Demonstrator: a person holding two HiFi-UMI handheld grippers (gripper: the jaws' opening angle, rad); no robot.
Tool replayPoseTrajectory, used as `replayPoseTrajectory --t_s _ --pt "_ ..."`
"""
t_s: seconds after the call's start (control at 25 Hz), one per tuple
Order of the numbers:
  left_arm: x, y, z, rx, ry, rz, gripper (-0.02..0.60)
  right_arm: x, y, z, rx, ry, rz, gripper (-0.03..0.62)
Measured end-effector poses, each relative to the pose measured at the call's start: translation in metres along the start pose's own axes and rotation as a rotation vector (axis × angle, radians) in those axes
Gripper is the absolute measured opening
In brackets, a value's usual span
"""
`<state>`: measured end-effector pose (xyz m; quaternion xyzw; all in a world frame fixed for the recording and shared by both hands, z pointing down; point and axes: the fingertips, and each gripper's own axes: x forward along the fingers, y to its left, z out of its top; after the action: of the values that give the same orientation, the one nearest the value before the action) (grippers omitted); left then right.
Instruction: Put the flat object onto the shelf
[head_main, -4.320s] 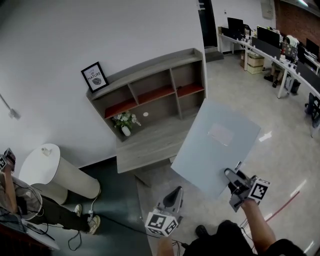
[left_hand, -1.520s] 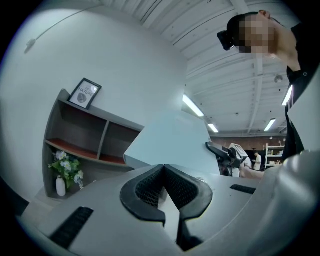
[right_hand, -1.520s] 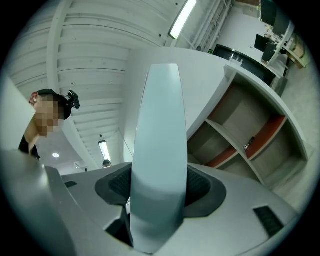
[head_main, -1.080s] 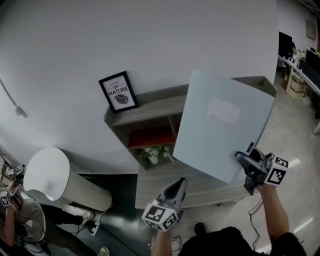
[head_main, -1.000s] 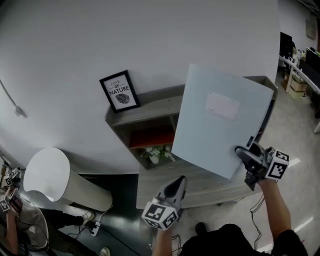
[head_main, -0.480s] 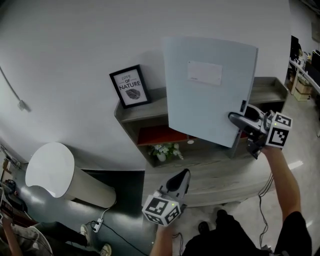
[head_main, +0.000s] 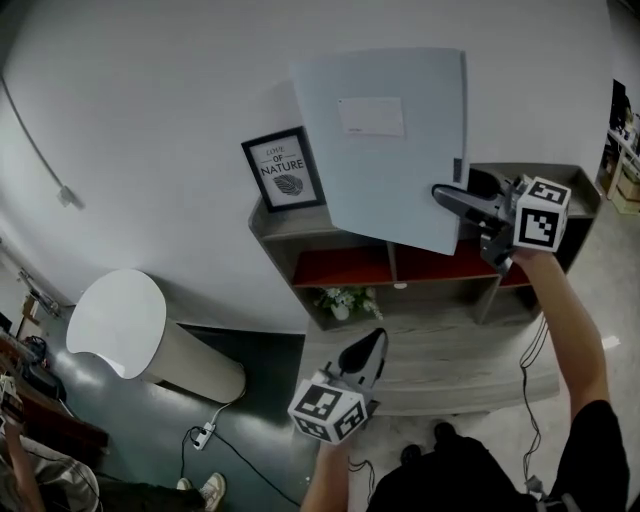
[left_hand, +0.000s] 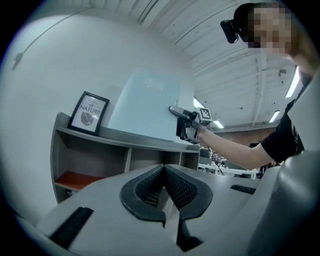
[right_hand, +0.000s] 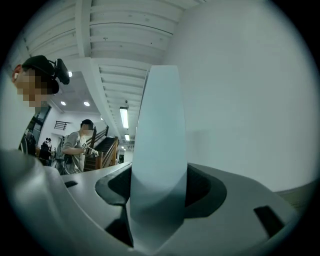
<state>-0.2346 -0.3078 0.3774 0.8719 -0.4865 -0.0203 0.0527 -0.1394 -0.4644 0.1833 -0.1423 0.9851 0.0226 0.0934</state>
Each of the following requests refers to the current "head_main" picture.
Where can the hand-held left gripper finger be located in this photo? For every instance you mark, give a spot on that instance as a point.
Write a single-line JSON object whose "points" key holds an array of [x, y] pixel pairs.
{"points": [[381, 357], [360, 352]]}

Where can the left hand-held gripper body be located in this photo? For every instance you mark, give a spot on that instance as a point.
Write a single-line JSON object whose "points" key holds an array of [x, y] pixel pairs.
{"points": [[325, 410]]}

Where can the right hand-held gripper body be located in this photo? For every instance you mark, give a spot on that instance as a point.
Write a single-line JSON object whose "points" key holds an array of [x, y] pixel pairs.
{"points": [[540, 215]]}

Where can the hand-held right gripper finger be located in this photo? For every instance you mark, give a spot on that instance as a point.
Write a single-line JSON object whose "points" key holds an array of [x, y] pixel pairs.
{"points": [[465, 202], [487, 182]]}

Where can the grey wooden shelf unit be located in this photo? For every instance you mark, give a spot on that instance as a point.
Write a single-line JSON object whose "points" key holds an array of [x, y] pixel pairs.
{"points": [[440, 300]]}

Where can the pale blue folder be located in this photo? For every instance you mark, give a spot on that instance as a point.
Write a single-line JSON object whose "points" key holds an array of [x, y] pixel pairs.
{"points": [[380, 175]]}

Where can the person's left forearm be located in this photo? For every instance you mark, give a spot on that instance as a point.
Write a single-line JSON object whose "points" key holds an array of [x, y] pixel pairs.
{"points": [[325, 480]]}

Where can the person's right forearm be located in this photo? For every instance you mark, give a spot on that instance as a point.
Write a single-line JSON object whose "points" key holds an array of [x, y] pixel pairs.
{"points": [[565, 325]]}

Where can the grey wood-grain table top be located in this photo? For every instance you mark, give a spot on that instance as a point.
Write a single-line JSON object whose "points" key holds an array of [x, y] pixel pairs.
{"points": [[450, 360]]}

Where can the small white vase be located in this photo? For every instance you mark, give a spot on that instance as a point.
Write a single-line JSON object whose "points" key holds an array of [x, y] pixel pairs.
{"points": [[340, 311]]}

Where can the white flower bouquet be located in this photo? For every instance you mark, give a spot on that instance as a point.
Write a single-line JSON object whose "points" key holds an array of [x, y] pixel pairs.
{"points": [[350, 296]]}

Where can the cardboard box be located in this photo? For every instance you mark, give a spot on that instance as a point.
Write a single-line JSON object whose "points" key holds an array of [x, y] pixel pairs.
{"points": [[629, 206], [631, 187]]}

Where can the person's left black shoe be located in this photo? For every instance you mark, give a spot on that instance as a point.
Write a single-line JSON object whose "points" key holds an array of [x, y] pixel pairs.
{"points": [[411, 454]]}

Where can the person's black shoe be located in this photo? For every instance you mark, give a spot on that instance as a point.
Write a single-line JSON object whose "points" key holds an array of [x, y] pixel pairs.
{"points": [[411, 454], [444, 431]]}

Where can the person's right black shoe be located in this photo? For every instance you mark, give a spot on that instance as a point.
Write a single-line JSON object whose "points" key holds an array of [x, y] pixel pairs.
{"points": [[444, 431]]}

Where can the white power strip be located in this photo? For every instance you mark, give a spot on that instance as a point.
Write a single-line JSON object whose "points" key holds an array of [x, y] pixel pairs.
{"points": [[204, 436]]}

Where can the person's black trousers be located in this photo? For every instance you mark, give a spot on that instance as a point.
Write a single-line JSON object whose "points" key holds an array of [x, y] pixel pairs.
{"points": [[450, 485]]}

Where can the black framed leaf picture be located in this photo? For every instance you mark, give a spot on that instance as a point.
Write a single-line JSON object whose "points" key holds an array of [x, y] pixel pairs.
{"points": [[282, 170]]}

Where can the person's black shirt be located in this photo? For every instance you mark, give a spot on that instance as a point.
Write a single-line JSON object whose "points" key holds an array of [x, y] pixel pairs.
{"points": [[600, 460]]}

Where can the dark brown table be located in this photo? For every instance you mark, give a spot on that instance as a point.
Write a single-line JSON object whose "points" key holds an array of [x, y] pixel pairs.
{"points": [[60, 425]]}

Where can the white cylindrical pedestal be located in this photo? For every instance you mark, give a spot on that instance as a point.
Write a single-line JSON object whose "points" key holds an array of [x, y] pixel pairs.
{"points": [[150, 340]]}

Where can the grey wall conduit box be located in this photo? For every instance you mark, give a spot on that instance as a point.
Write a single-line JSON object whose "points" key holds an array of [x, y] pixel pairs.
{"points": [[67, 195]]}

